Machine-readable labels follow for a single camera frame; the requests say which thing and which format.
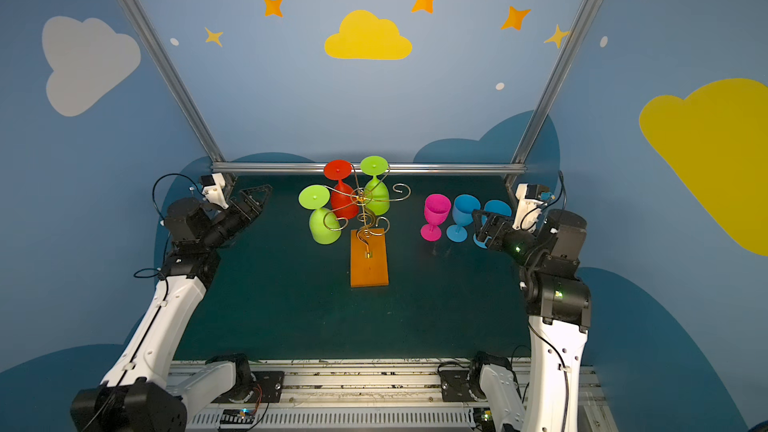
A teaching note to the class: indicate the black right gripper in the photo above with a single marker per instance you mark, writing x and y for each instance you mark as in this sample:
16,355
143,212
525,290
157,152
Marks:
495,233

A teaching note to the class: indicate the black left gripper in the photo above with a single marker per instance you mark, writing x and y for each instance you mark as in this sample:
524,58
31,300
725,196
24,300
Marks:
238,209

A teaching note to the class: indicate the blue wine glass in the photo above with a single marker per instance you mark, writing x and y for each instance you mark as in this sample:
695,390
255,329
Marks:
463,207
499,223

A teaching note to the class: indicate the pink wine glass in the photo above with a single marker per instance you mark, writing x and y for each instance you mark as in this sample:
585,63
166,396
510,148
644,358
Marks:
437,207

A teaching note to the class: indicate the green wine glass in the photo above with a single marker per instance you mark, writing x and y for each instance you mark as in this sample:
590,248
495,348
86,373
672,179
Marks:
376,192
323,223

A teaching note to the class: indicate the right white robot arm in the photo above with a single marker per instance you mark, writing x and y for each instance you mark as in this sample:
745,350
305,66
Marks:
558,305

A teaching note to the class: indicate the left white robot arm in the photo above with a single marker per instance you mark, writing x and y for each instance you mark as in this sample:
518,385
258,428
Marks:
134,395

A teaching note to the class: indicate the red wine glass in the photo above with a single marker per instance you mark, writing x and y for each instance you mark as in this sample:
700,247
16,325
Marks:
342,202

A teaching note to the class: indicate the orange wooden rack base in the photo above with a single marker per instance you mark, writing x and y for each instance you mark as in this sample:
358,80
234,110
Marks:
368,259

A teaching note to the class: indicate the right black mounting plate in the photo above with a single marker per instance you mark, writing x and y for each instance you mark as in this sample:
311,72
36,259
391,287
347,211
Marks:
460,385

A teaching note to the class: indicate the black mounting plate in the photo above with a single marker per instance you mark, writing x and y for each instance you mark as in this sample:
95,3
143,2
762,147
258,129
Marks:
460,385
264,387

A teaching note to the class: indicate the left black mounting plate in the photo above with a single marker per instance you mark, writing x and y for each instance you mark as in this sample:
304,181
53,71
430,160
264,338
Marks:
264,387

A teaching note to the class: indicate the right small circuit board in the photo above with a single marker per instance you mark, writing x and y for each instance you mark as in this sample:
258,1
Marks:
483,420

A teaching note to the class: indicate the small circuit board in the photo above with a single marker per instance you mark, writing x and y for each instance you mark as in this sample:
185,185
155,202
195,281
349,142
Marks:
483,420
236,419

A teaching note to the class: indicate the left small circuit board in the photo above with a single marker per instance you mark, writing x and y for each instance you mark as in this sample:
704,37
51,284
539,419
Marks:
236,419

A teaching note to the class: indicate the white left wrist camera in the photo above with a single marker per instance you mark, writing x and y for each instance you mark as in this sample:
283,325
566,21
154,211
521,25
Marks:
214,188

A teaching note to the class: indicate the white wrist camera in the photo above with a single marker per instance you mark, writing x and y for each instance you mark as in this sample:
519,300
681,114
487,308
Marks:
531,200
214,188

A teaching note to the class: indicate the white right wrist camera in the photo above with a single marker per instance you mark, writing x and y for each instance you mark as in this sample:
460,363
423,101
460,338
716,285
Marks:
531,200

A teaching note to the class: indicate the horizontal aluminium back rail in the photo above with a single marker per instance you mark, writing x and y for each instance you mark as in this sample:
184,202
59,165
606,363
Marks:
312,168

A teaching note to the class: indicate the gold wire glass rack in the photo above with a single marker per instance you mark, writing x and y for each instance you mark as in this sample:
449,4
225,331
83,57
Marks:
357,180

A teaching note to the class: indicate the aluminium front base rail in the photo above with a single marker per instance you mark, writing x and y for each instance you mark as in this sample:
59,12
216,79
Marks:
351,395

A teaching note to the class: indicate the left aluminium corner post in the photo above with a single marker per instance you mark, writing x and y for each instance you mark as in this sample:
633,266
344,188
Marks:
144,28

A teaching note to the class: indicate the aluminium corner post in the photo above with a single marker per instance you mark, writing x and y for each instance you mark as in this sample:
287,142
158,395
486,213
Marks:
144,28
583,20

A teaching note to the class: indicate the right aluminium corner post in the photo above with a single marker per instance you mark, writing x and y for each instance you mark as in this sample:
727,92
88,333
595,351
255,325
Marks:
583,20

